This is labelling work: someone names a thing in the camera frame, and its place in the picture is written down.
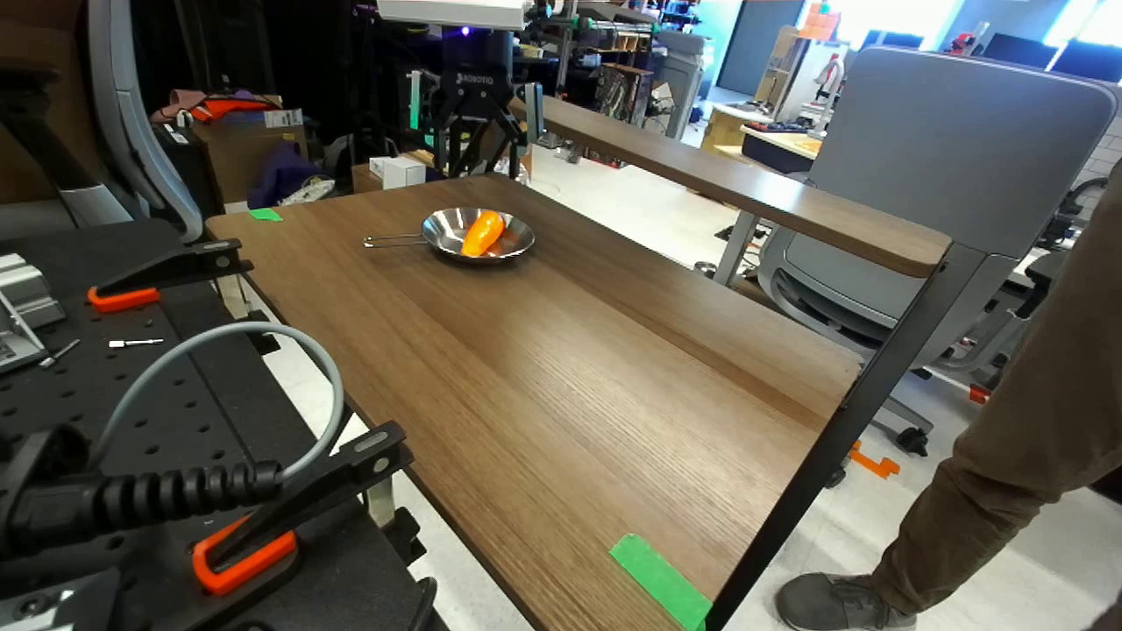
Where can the orange floor bracket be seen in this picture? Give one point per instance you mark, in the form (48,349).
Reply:
(875,463)

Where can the brown cardboard box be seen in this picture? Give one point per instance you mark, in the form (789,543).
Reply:
(231,154)

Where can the light wooden desk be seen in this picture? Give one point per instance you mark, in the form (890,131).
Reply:
(776,141)

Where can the grey curved frame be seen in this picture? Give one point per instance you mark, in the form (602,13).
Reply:
(128,117)

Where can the green tape strip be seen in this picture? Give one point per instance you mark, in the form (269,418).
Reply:
(660,579)
(269,217)

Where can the black perforated board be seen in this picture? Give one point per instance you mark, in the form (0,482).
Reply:
(196,407)

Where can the orange cloth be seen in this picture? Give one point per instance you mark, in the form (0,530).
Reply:
(228,109)

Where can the purple cloth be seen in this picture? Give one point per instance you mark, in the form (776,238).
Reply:
(281,178)

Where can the small white box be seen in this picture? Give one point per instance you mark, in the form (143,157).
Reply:
(398,175)

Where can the black slanted shelf leg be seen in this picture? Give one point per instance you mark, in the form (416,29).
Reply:
(862,399)

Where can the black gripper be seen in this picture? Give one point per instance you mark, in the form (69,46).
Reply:
(477,71)

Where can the grey office chair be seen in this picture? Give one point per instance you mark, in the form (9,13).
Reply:
(959,141)

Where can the silver metal pan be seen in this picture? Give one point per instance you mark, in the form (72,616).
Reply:
(443,233)

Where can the orange toy carrot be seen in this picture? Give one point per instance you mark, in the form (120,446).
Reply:
(485,233)

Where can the person in brown trousers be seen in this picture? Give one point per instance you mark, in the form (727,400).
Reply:
(1038,434)

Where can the small silver pin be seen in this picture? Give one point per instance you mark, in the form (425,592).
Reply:
(139,342)
(59,353)

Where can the grey metal device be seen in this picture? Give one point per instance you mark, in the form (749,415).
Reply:
(22,304)

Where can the raised wooden shelf board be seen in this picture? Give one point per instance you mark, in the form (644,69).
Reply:
(757,199)

